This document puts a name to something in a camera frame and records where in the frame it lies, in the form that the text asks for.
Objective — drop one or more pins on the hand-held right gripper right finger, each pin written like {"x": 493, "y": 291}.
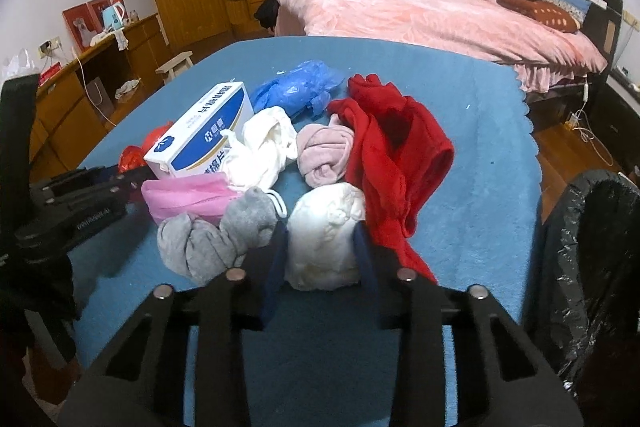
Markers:
{"x": 365, "y": 259}

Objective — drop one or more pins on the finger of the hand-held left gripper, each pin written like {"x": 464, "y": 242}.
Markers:
{"x": 85, "y": 177}
{"x": 100, "y": 194}

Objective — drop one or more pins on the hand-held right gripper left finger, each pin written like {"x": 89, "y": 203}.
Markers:
{"x": 276, "y": 267}

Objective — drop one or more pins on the grey sock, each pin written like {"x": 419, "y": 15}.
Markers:
{"x": 200, "y": 247}

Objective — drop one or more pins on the pink face mask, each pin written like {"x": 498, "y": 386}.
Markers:
{"x": 185, "y": 197}

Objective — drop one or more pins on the pink sock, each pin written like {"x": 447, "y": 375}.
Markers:
{"x": 322, "y": 152}

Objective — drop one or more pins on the red fleece cloth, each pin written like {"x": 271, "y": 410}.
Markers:
{"x": 395, "y": 142}

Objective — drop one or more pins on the bin with black bag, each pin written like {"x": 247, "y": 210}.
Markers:
{"x": 565, "y": 257}

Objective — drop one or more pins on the red plastic bag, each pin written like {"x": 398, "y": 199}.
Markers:
{"x": 131, "y": 157}

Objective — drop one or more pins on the wooden desk with items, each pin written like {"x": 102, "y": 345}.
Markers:
{"x": 60, "y": 107}

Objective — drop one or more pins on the brown paper bag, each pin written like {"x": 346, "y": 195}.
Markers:
{"x": 100, "y": 97}

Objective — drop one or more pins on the red box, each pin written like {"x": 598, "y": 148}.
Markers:
{"x": 50, "y": 73}

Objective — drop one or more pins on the white box with blue print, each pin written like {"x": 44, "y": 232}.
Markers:
{"x": 200, "y": 132}

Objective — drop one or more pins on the white knotted cloth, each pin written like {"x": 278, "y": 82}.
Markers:
{"x": 260, "y": 147}

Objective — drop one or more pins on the white plastic bag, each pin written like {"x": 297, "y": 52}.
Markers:
{"x": 17, "y": 64}

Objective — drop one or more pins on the small white cloth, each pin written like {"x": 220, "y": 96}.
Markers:
{"x": 121, "y": 38}

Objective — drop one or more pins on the small white stool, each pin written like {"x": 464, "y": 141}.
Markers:
{"x": 175, "y": 61}

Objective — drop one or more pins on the light blue kettle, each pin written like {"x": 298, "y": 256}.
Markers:
{"x": 112, "y": 18}

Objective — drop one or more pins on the crumpled blue plastic glove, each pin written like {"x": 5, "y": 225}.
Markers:
{"x": 295, "y": 87}

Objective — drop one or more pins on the black cloth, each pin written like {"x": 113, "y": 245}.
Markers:
{"x": 266, "y": 14}

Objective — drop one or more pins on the bed with pink blanket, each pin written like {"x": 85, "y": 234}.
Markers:
{"x": 400, "y": 12}

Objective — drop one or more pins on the white power strip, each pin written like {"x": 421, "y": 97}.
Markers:
{"x": 586, "y": 89}

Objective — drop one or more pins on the dark nightstand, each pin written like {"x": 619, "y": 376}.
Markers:
{"x": 617, "y": 122}

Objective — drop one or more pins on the red-brown spotted pillow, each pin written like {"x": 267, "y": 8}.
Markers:
{"x": 545, "y": 12}

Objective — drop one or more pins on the dark bed headboard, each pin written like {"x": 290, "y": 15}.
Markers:
{"x": 600, "y": 22}

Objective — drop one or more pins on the wall socket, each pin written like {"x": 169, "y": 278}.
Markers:
{"x": 50, "y": 47}
{"x": 631, "y": 18}

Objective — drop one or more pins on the red picture frame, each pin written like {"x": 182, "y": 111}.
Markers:
{"x": 77, "y": 27}
{"x": 97, "y": 12}

